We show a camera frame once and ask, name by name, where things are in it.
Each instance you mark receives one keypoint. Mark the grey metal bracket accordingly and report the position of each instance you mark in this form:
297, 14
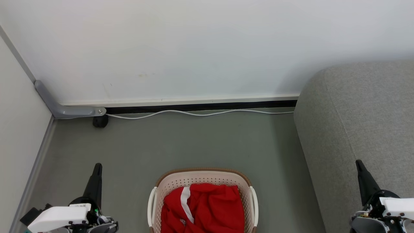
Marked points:
71, 111

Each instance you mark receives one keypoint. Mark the black caster wheel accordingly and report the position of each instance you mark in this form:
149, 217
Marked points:
100, 121

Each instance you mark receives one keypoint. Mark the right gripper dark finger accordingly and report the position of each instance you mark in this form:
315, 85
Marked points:
367, 183

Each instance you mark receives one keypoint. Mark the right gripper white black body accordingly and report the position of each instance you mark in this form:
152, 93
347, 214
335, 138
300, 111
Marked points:
396, 205

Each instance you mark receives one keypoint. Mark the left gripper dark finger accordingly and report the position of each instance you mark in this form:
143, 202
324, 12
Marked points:
94, 184

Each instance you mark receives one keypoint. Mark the grey fabric sofa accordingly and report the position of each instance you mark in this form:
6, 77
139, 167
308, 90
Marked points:
355, 113

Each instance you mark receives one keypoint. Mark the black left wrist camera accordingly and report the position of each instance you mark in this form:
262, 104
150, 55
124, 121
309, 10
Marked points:
30, 216

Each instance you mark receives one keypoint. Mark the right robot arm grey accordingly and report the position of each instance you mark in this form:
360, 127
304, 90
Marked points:
365, 225

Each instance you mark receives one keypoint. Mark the grey corner trim strip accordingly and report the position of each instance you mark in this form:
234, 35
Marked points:
17, 54

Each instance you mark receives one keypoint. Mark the grey floor trim strip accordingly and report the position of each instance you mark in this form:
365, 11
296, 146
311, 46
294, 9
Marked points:
35, 168

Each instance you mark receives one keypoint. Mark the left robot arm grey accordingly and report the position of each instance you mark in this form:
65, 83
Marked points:
105, 226

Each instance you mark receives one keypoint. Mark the white panel bottom rail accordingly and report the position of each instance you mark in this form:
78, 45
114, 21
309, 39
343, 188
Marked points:
194, 101

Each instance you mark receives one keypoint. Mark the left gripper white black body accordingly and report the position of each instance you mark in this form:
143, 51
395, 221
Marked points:
58, 218

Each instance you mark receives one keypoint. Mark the cream perforated laundry basket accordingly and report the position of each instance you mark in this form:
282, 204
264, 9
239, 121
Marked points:
200, 177

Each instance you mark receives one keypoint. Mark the plain red garment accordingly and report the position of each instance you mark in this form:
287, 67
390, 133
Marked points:
223, 207

